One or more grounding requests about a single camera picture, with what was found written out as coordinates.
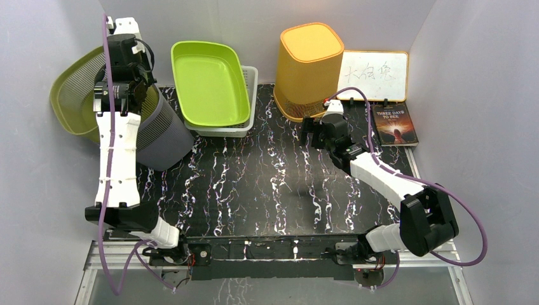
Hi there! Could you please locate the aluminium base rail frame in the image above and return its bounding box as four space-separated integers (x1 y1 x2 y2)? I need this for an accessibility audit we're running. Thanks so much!
74 147 475 305

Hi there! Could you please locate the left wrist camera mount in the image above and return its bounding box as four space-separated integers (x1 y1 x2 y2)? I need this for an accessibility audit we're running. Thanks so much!
106 16 142 39

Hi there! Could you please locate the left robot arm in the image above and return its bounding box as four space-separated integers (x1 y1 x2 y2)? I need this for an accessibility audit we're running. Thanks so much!
85 34 194 264

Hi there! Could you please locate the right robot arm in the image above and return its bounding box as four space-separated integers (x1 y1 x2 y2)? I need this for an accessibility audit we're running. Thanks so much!
300 114 459 263

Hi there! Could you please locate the white perforated plastic basket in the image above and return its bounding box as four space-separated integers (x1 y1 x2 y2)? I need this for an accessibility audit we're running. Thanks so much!
184 65 258 138

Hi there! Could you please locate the orange mesh basket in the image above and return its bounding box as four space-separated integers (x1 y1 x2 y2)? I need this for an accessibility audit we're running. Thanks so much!
273 22 345 122

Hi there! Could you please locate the olive green mesh basket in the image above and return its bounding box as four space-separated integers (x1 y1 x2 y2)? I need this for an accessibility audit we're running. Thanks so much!
50 46 160 144

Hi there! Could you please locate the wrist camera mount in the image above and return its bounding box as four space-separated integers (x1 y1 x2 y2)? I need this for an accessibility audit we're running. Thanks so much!
106 16 142 39
322 99 344 117

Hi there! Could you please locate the grey mesh basket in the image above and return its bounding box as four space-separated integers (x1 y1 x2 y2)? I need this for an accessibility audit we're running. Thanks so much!
136 85 194 171

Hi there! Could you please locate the dark paperback book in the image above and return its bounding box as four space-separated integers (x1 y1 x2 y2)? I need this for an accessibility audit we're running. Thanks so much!
371 102 419 147

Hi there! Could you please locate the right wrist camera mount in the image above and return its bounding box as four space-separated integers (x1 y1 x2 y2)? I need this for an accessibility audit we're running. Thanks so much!
322 99 344 117

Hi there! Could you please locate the lime green plastic tray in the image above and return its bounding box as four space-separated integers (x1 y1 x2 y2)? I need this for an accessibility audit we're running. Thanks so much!
170 41 251 127

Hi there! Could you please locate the small whiteboard with yellow frame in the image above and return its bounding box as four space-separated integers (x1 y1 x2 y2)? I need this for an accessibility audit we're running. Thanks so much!
338 51 409 102

